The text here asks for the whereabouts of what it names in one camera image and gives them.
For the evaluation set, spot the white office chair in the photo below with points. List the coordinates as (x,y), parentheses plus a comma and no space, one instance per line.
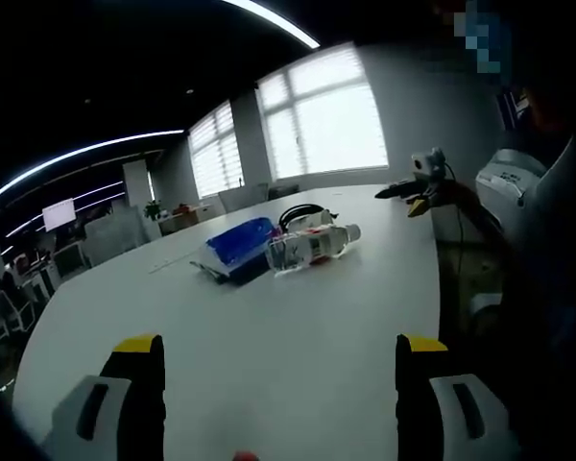
(115,235)

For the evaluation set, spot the narrow window with blinds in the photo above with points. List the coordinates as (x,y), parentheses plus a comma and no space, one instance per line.
(213,151)

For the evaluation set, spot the large window with blinds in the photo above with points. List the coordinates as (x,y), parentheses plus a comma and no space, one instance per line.
(321,115)

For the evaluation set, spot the white printer machine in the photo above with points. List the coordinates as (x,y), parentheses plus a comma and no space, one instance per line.
(506,180)

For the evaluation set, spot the short ceiling light strip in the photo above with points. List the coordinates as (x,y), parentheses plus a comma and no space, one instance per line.
(273,19)

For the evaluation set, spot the person's dark clothing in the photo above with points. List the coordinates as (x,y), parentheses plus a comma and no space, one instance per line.
(552,288)

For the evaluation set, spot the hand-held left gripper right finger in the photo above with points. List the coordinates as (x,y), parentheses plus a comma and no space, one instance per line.
(432,389)

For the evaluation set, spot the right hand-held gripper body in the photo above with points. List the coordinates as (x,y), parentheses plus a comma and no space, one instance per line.
(429,165)

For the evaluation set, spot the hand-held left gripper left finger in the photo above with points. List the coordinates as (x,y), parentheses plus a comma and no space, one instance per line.
(125,384)

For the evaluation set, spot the white round container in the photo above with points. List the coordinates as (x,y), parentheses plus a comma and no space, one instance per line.
(317,220)

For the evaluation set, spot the clear plastic water bottle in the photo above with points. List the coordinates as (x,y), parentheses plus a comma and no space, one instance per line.
(312,247)

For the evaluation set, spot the grey chair back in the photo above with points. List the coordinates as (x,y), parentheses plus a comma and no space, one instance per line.
(245,197)

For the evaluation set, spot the white table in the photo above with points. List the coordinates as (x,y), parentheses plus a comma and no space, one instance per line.
(249,336)

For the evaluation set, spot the long ceiling light strip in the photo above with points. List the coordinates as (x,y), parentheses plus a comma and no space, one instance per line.
(77,158)

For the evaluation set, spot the potted green plant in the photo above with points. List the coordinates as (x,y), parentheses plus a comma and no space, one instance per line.
(152,210)

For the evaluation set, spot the blue plastic packet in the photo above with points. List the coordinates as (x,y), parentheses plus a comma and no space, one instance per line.
(237,245)

